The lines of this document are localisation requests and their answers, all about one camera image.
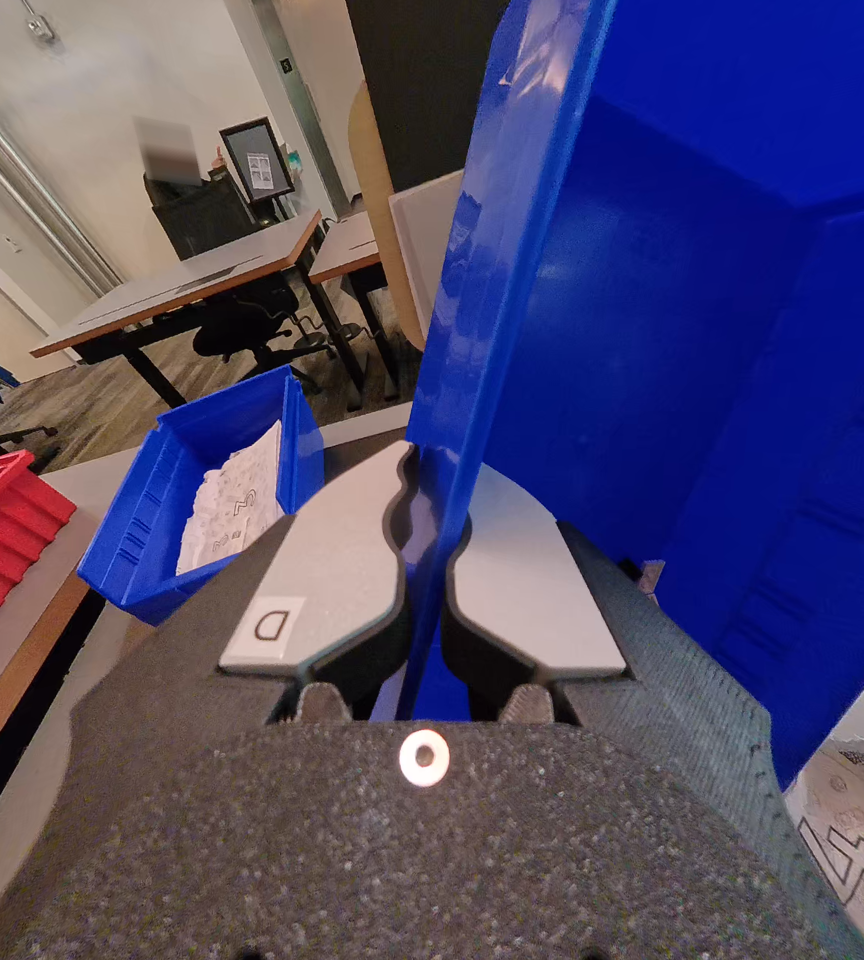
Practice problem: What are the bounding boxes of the blue plastic bin holding bricks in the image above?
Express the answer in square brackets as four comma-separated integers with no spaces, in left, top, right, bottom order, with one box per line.
[368,0,864,792]

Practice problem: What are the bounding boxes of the blue plastic bin holding paper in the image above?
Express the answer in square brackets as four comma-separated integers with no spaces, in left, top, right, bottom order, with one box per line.
[77,365,325,627]

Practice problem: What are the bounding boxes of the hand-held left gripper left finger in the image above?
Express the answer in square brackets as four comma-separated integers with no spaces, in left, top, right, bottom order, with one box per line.
[218,440,419,714]

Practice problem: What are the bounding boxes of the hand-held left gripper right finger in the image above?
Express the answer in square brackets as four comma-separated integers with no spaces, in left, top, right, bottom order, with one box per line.
[443,463,628,717]

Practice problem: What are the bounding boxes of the brown background desk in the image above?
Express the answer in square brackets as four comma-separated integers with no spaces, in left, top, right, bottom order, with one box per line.
[30,210,369,412]

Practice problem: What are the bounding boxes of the torn white paper bag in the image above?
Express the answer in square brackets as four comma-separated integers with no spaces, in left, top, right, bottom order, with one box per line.
[784,630,864,957]

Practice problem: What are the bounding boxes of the crumpled white paper bags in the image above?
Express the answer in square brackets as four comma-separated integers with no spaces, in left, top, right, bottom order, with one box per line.
[175,420,286,577]

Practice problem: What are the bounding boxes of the metal pipes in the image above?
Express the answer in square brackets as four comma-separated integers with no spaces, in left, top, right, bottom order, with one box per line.
[0,71,124,299]

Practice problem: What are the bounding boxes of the black office chair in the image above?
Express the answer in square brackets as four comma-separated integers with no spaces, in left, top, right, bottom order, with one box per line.
[192,288,331,395]

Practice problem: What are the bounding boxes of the wood edged side table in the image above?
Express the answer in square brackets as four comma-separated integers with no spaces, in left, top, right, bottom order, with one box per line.
[0,447,140,879]

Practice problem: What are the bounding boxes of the black cabinet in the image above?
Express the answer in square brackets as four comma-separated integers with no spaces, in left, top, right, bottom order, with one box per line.
[144,172,262,261]

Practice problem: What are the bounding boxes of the grey top background desk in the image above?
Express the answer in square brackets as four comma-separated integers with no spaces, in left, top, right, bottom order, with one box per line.
[308,210,403,402]

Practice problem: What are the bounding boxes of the black framed sign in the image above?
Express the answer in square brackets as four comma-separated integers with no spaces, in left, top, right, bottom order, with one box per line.
[219,117,296,222]

